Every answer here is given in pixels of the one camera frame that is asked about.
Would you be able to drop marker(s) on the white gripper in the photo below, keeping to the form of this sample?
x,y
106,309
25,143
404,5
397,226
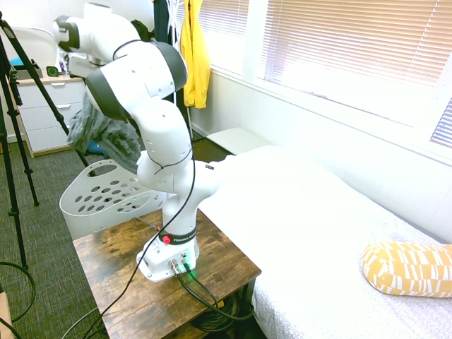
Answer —
x,y
79,65

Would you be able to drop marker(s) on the grey garment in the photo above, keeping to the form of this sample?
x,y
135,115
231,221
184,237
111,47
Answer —
x,y
109,137

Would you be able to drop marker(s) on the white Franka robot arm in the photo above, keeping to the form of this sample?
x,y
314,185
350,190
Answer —
x,y
162,123

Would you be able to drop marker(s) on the dark clothes rack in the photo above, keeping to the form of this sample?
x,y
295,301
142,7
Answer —
x,y
164,21

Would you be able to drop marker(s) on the white perforated laundry basket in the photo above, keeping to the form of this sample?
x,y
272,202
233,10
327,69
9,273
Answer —
x,y
92,197

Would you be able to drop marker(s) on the green black round gadget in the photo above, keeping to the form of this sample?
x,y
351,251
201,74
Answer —
x,y
52,71

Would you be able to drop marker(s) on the grey box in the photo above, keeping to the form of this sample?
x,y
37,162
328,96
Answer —
x,y
28,75

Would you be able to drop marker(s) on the white drawer dresser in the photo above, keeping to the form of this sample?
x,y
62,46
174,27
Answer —
x,y
46,113

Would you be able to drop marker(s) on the teal floor item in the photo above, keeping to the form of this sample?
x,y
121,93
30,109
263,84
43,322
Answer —
x,y
96,148

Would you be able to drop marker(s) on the yellow rain jacket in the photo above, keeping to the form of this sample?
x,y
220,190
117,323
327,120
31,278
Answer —
x,y
196,60

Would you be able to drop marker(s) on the rustic wooden side table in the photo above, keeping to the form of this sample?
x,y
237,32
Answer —
x,y
116,279

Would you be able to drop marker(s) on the white bed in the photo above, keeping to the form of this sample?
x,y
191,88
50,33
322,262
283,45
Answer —
x,y
300,219

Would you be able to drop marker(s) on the wide white window blind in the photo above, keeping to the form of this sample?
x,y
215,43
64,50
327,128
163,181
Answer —
x,y
353,39

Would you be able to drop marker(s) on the narrow white window blind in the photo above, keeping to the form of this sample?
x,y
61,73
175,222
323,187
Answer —
x,y
443,123

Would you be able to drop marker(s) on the yellow white patterned pillow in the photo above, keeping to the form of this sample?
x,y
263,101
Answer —
x,y
406,272

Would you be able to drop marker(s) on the black camera tripod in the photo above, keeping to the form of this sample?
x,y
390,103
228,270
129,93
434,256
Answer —
x,y
14,141

